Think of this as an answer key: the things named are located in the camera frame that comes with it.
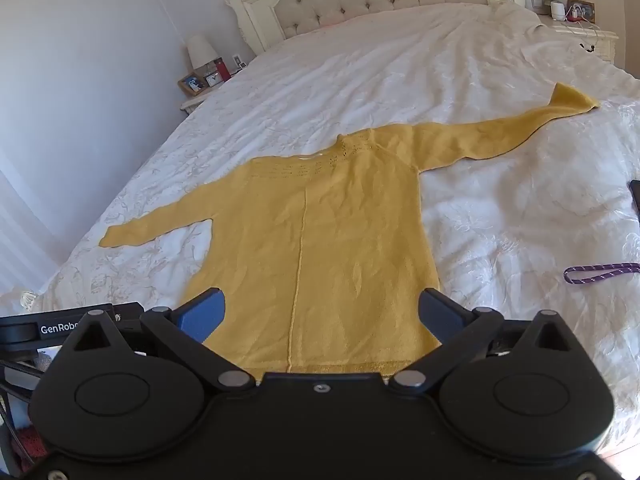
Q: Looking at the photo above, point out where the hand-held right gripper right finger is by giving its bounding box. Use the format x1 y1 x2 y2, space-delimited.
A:
389 287 583 394

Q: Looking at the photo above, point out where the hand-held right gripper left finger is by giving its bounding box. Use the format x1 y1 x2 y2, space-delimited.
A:
61 287 253 394

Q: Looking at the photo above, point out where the yellow knit sweater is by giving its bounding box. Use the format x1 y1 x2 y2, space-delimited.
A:
98 82 600 377

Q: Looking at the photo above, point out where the white bedside table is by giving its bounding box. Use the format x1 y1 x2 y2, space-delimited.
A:
180 94 208 117

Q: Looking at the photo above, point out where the red framed desk clock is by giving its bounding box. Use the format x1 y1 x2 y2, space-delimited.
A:
205 57 232 87

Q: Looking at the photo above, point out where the white floral bedspread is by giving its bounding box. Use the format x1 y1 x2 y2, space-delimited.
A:
20 0 640 461

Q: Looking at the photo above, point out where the cream carved nightstand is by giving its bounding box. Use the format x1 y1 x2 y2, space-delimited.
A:
542 16 621 67

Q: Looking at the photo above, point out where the purple lanyard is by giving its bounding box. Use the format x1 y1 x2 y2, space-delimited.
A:
563 262 640 286

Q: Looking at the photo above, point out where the wooden photo frame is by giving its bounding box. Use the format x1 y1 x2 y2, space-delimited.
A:
178 72 207 97

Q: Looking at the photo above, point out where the brown picture frame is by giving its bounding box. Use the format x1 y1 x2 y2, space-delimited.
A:
565 0 597 24

